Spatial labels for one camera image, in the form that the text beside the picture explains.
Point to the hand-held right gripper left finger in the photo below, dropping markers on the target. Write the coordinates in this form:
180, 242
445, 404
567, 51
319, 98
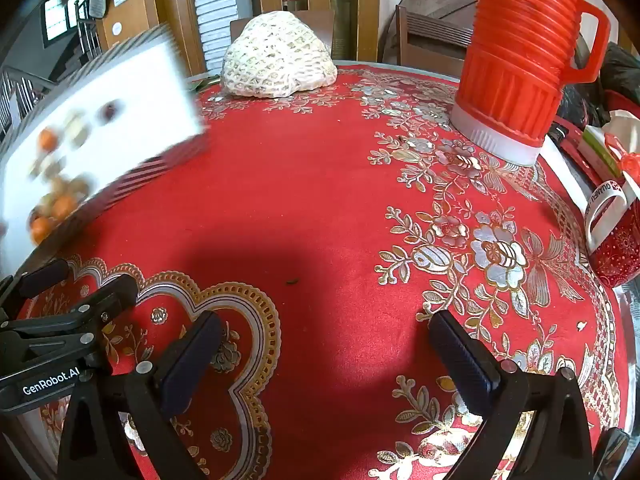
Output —
192, 365

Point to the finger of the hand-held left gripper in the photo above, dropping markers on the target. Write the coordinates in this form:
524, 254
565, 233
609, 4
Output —
42, 274
100, 297

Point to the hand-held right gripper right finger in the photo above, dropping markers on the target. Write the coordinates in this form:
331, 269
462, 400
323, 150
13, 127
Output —
460, 360

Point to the white folding shutter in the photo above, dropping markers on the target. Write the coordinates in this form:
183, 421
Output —
220, 10

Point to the red floral tablecloth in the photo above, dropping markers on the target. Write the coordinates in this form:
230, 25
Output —
300, 185

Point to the brown longan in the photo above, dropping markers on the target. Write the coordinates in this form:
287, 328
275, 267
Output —
75, 187

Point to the black bag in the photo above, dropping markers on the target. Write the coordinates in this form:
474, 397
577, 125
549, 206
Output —
620, 70

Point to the beige lumpy fruit piece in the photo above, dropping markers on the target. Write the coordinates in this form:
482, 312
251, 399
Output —
75, 127
45, 167

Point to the red jujube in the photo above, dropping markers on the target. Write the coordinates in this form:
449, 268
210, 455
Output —
107, 111

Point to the green cloth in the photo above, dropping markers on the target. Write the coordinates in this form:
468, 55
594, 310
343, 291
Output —
205, 82

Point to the green gift box red ribbon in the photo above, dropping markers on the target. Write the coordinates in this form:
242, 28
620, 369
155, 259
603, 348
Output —
602, 152

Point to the wooden cabinet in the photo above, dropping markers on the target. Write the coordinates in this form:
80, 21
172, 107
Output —
145, 5

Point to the red flat package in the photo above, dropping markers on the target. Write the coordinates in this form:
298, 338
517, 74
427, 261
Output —
575, 155

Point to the white box with striped sides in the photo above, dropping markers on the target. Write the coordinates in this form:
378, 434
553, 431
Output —
140, 85

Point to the orange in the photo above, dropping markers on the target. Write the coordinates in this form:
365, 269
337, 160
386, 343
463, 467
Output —
47, 139
40, 227
62, 205

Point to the dark wooden chair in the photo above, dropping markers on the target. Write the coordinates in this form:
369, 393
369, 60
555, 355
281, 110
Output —
425, 35

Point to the red thermos jug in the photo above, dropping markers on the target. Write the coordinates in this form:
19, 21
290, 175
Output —
515, 60

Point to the stainless stair railing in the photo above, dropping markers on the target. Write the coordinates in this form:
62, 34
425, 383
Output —
20, 95

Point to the white foam net pile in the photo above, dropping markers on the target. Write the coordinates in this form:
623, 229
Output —
277, 55

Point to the window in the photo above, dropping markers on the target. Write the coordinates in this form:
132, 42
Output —
62, 12

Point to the black flat object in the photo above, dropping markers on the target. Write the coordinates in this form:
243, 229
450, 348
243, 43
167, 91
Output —
610, 452

